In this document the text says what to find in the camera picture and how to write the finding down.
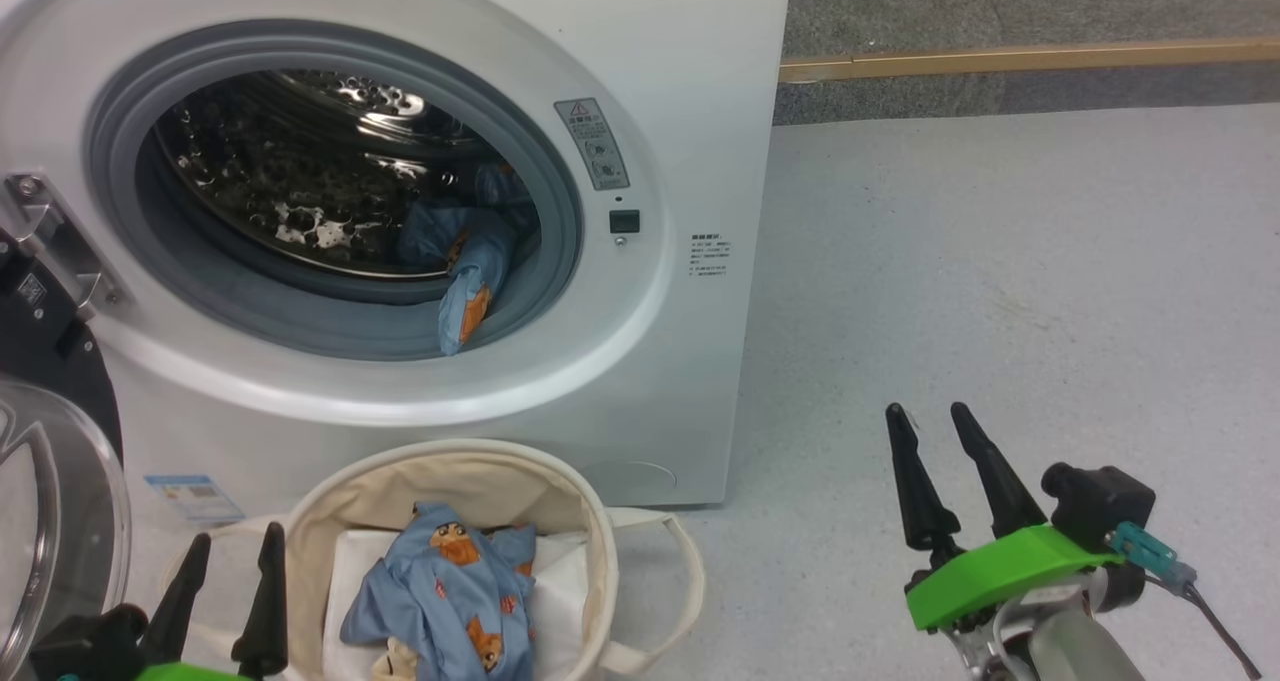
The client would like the black round glass washer door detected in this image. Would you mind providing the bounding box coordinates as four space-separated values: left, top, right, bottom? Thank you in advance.
0 231 133 681

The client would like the round white filter cover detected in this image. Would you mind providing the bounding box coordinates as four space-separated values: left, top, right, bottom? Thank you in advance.
590 461 679 507

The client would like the grey rubber door gasket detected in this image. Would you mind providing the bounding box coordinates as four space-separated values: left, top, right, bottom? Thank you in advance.
83 19 584 362

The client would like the grey warning sticker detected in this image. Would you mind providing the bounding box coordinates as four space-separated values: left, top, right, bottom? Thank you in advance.
554 98 631 192

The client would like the teal plug right gripper cable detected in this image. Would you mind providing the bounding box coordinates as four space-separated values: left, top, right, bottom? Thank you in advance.
1105 521 1261 681

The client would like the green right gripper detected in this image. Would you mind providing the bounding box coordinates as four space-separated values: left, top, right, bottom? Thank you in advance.
885 402 1126 634

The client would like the cream canvas laundry basket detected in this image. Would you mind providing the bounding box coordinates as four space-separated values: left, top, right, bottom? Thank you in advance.
160 439 706 681

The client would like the white folded cloth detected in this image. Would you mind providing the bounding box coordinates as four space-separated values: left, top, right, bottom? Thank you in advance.
320 526 591 681

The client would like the small black text label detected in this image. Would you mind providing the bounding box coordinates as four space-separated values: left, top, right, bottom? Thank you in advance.
688 232 733 280

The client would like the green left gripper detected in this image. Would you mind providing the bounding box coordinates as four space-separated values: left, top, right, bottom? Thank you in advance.
135 521 289 681

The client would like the white front-load washing machine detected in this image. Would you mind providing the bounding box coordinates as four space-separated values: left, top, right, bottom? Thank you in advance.
0 0 794 522

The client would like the blue energy label sticker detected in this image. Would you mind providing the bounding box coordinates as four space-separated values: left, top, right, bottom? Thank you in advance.
143 474 246 527

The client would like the metal door hinge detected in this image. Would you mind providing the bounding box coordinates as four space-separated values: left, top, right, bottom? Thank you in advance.
0 173 131 317

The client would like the stainless steel washer drum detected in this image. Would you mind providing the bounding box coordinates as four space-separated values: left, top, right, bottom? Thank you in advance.
150 69 541 282

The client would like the blue garment with orange print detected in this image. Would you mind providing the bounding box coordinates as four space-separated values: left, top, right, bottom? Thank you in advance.
398 161 541 357
340 504 541 681

